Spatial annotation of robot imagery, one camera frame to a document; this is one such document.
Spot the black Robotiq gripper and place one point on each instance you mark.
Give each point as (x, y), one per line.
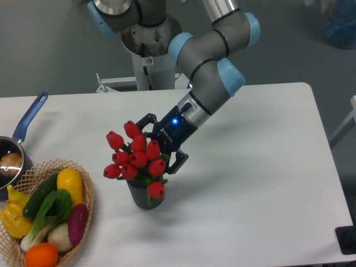
(172, 131)

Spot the red tulip bouquet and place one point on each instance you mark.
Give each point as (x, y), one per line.
(141, 158)

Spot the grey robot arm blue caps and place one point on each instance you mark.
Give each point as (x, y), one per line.
(203, 60)

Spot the dark grey ribbed vase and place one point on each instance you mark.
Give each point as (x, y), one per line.
(147, 193)

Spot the yellow squash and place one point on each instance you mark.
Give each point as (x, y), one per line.
(71, 180)

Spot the purple sweet potato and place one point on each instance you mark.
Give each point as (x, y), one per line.
(77, 222)

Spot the green cucumber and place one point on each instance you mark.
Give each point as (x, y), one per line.
(33, 205)

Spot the green bok choy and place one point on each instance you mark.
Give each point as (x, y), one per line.
(54, 209)

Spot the beige garlic bulb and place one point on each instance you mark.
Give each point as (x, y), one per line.
(59, 237)

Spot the brown bread roll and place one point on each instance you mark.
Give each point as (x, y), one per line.
(11, 161)

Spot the orange fruit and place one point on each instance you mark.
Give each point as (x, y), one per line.
(43, 254)

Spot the yellow bell pepper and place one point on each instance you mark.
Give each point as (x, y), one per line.
(12, 214)

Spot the white furniture leg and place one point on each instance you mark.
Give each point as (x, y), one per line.
(344, 127)

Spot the black device at table edge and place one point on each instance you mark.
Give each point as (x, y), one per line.
(346, 239)

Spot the blue translucent container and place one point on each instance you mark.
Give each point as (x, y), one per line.
(339, 26)

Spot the white metal base frame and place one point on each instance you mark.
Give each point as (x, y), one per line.
(106, 85)

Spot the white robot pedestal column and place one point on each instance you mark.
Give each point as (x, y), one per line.
(148, 46)

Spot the blue handled saucepan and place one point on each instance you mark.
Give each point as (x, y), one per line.
(14, 145)

